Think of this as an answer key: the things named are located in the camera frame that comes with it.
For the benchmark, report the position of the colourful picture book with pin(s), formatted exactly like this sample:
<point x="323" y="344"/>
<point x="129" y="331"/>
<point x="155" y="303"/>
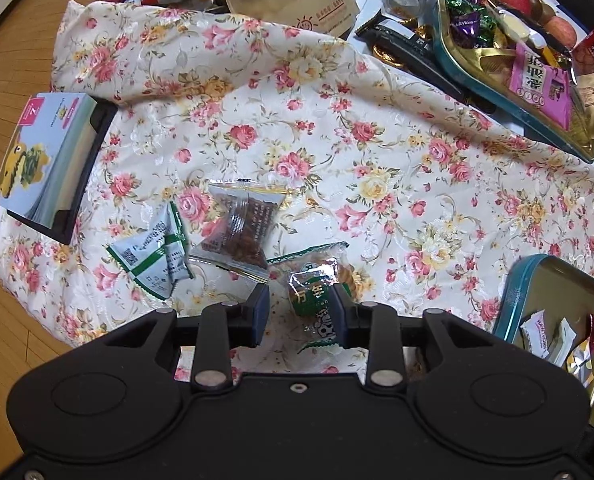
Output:
<point x="42" y="155"/>

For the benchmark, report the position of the clear brown nut snack packet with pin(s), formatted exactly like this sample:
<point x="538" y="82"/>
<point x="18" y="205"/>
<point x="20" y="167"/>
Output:
<point x="239" y="230"/>

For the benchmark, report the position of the black remote control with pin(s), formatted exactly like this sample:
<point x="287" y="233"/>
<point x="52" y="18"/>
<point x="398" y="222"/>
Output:
<point x="417" y="52"/>

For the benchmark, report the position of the green snack packet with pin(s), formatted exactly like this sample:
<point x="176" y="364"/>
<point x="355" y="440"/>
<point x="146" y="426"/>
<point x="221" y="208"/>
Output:
<point x="312" y="287"/>

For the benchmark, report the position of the gold foil coin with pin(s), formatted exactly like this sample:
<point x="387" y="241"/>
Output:
<point x="387" y="52"/>

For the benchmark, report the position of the white green-edged snack packet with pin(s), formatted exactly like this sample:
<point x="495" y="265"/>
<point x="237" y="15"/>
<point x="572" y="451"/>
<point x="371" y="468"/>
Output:
<point x="152" y="257"/>

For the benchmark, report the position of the brown round fruit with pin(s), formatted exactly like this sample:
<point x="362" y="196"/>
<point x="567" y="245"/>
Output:
<point x="542" y="14"/>

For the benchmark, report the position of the teal tin with gold inside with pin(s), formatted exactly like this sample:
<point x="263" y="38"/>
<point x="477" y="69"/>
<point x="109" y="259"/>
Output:
<point x="552" y="290"/>

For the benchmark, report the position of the white candy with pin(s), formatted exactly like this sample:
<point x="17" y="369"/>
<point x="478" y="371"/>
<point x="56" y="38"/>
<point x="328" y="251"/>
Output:
<point x="537" y="334"/>
<point x="561" y="342"/>

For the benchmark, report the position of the pink snack packet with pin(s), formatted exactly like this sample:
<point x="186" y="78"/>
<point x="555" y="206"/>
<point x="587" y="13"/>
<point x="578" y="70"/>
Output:
<point x="539" y="85"/>

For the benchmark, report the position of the pile of foil wrapped candies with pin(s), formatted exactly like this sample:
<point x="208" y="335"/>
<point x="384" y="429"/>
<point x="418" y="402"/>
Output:
<point x="469" y="12"/>

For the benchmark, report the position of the floral tablecloth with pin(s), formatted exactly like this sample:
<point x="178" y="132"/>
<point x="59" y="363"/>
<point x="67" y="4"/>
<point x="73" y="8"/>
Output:
<point x="327" y="160"/>

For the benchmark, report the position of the beige cracker packet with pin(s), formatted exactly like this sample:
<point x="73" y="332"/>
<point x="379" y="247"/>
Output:
<point x="589" y="105"/>

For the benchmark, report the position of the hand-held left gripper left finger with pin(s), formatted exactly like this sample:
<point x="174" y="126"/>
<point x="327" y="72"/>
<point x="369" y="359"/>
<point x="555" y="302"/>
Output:
<point x="258" y="317"/>

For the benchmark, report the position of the blue children's book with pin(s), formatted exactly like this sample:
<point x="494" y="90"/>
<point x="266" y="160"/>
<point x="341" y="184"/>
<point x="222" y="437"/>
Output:
<point x="84" y="175"/>

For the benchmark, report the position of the teal candy tray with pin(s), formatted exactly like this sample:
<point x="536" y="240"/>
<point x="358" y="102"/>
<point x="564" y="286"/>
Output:
<point x="482" y="67"/>

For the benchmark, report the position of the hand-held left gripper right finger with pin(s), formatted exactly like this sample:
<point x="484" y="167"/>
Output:
<point x="339" y="322"/>

